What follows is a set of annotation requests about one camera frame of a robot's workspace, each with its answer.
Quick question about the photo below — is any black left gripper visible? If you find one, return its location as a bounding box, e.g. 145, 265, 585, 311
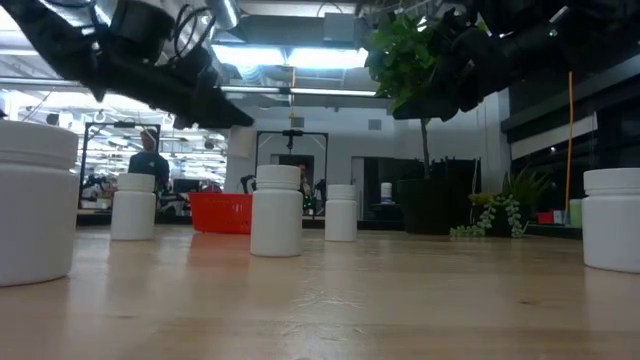
0, 0, 254, 129

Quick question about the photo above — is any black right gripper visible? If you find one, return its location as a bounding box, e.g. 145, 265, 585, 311
392, 9, 571, 121

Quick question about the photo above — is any white pill bottle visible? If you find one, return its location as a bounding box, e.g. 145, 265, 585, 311
0, 119, 81, 288
110, 172, 157, 242
324, 184, 359, 243
581, 167, 640, 275
249, 164, 304, 258

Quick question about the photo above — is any red plastic mesh basket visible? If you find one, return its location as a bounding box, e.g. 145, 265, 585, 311
188, 191, 254, 236

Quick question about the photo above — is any person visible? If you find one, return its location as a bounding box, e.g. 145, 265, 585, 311
297, 162, 314, 197
127, 128, 171, 194

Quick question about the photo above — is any leafy green plant, black pot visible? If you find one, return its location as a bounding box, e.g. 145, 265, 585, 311
362, 10, 481, 236

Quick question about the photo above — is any black cabinet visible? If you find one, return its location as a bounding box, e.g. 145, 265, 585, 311
362, 155, 482, 222

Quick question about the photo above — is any bright ceiling light panel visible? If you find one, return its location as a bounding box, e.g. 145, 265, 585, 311
210, 43, 370, 70

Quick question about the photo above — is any long ceiling light bar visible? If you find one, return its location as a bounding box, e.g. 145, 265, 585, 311
0, 76, 379, 99

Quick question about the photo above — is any small potted succulent plant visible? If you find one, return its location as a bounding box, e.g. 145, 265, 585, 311
448, 167, 556, 239

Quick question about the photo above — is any light green cup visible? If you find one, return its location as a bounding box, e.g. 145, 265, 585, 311
569, 198, 584, 229

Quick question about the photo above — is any black gantry frame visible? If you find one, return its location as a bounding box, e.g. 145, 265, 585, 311
78, 121, 162, 211
254, 129, 330, 217

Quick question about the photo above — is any silver ceiling air duct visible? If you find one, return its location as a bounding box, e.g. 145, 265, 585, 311
202, 0, 242, 30

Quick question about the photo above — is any grey ceiling duct box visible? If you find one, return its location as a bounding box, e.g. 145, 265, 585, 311
322, 12, 357, 44

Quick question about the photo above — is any yellow cable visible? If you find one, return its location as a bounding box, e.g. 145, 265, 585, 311
564, 70, 575, 214

